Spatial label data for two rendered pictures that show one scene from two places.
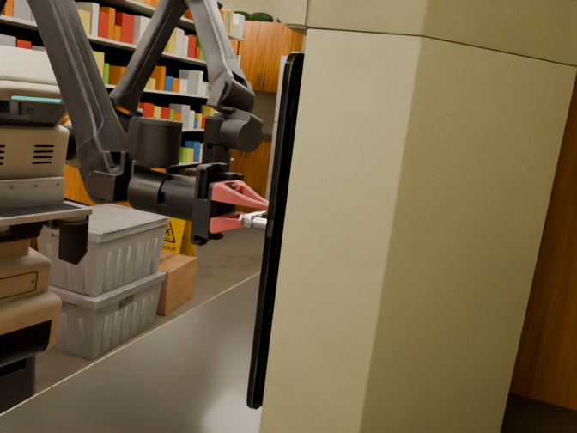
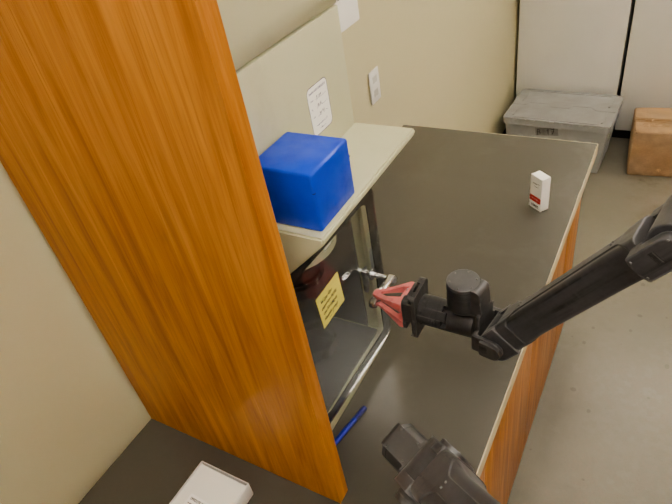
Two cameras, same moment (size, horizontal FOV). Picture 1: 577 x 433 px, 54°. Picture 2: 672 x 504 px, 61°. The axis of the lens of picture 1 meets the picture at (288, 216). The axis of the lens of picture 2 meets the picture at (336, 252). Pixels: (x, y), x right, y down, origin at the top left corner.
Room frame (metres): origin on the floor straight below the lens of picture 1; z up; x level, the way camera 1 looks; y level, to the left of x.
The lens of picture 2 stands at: (1.49, 0.17, 1.96)
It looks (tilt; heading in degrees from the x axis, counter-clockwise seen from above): 38 degrees down; 195
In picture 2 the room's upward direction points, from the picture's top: 11 degrees counter-clockwise
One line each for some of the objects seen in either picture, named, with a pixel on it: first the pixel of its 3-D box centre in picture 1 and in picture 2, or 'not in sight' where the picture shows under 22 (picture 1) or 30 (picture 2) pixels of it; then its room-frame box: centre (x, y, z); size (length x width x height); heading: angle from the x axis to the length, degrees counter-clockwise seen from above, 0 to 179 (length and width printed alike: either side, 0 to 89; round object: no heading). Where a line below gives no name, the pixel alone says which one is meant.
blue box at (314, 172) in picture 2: not in sight; (303, 180); (0.83, -0.03, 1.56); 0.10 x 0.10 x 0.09; 70
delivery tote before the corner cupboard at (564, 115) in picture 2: not in sight; (560, 130); (-1.84, 0.83, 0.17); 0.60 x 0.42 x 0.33; 68
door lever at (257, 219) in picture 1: (275, 219); (375, 288); (0.67, 0.02, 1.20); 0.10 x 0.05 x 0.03; 157
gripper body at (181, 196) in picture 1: (194, 199); (431, 310); (0.73, 0.13, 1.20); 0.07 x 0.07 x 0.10; 69
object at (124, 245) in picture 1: (105, 246); not in sight; (2.86, 0.94, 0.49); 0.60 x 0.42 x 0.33; 160
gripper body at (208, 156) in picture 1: (215, 161); not in sight; (1.12, 0.16, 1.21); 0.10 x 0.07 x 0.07; 70
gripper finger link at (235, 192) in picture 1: (242, 212); (396, 303); (0.71, 0.06, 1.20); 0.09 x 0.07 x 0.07; 69
